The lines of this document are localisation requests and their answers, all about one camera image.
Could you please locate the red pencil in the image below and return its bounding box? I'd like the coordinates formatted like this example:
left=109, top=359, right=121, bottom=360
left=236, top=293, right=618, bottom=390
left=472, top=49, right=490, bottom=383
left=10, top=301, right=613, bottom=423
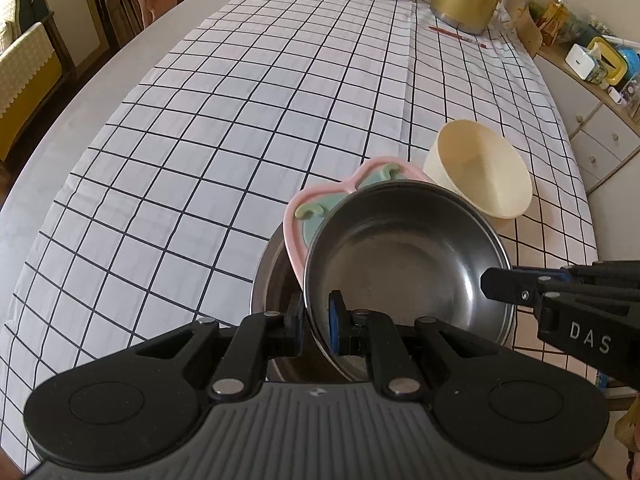
left=427, top=25, right=488, bottom=48

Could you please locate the yellow plastic holder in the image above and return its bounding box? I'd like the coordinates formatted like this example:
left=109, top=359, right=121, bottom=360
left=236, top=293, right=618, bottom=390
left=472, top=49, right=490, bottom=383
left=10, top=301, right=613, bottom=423
left=587, top=36, right=628, bottom=86

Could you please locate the wooden chair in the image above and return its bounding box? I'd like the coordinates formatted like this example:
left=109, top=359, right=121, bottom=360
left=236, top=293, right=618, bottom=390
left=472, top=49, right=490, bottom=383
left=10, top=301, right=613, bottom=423
left=104, top=0, right=151, bottom=46

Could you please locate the white wooden cabinet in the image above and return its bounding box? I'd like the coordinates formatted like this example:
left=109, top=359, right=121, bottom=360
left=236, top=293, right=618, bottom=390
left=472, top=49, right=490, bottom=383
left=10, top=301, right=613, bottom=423
left=532, top=45, right=640, bottom=196

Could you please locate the cream bowl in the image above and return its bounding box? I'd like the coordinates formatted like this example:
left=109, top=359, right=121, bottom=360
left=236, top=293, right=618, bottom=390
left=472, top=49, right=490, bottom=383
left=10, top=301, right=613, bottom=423
left=422, top=119, right=533, bottom=221

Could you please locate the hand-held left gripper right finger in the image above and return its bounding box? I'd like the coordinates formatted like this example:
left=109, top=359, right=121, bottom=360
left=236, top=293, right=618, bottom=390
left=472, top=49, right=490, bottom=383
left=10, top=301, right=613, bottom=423
left=327, top=290, right=501, bottom=402

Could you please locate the dark steel bowl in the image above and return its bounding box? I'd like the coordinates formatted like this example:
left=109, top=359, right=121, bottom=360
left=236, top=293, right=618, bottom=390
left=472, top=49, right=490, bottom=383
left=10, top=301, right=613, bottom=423
left=303, top=182, right=516, bottom=383

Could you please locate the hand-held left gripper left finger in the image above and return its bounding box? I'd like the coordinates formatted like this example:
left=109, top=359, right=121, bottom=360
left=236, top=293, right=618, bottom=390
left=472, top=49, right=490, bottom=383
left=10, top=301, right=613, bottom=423
left=131, top=294, right=305, bottom=402

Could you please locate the white checked tablecloth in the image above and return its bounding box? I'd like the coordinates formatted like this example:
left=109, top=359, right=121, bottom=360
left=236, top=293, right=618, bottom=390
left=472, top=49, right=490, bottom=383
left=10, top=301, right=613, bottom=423
left=0, top=0, right=598, bottom=471

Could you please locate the amber bottle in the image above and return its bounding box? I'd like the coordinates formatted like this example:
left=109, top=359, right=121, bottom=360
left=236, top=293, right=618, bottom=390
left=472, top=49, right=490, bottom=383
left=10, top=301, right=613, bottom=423
left=540, top=0, right=573, bottom=43

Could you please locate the yellow armchair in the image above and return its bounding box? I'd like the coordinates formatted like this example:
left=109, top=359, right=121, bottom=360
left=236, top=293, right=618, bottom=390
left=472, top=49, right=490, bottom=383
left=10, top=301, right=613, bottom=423
left=0, top=22, right=63, bottom=161

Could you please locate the white box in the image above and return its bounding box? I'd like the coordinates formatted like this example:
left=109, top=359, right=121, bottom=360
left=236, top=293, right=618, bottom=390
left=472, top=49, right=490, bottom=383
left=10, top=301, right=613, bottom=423
left=565, top=43, right=603, bottom=81

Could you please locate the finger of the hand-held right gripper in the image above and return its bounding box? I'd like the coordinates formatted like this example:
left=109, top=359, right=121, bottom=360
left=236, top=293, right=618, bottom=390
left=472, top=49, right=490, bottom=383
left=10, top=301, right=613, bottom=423
left=480, top=266, right=568, bottom=307

